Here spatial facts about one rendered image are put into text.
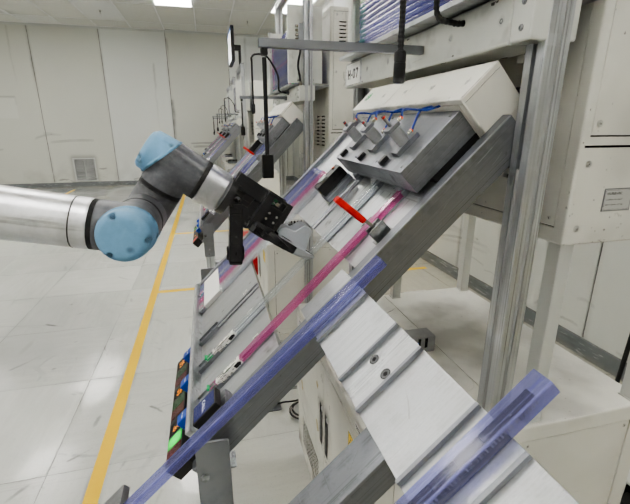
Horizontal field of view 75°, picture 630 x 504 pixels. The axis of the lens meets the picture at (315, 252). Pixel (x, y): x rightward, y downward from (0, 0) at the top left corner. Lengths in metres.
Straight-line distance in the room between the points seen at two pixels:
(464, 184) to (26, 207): 0.62
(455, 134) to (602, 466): 0.85
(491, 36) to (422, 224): 0.30
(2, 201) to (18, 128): 9.33
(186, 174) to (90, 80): 8.93
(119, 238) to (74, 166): 9.14
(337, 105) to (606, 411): 1.61
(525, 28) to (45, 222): 0.70
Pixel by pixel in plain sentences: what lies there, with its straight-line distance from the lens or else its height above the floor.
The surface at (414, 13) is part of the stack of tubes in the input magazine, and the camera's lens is 0.91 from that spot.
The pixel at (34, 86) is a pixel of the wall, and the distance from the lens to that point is 9.88.
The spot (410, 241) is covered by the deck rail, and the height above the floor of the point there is 1.03.
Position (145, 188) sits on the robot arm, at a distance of 0.75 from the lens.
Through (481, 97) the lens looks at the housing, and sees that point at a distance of 0.70.
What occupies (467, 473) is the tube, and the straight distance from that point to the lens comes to 0.27.
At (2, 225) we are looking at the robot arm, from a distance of 0.68.
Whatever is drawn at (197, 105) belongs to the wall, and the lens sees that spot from 9.37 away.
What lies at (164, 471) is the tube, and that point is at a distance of 0.51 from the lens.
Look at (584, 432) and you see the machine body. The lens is 1.12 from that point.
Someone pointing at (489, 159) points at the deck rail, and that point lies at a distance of 0.70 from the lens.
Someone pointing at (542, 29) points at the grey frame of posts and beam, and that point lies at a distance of 0.69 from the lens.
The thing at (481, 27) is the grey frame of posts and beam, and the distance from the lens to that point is 0.76.
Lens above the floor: 1.20
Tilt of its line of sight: 17 degrees down
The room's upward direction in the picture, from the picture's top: straight up
